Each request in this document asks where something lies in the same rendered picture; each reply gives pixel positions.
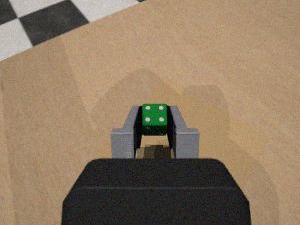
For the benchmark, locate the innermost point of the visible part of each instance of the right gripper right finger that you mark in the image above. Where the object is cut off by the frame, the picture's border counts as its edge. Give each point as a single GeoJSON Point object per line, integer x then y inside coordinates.
{"type": "Point", "coordinates": [183, 140]}

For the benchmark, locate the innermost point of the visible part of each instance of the tan mat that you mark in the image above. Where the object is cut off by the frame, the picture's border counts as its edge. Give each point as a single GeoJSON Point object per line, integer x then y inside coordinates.
{"type": "Point", "coordinates": [222, 135]}

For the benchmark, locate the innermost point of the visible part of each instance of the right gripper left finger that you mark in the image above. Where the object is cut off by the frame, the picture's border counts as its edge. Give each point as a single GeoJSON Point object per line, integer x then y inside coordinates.
{"type": "Point", "coordinates": [126, 140]}

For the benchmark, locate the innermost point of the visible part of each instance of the green die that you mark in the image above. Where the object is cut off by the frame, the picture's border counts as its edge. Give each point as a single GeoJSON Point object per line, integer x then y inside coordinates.
{"type": "Point", "coordinates": [154, 119]}

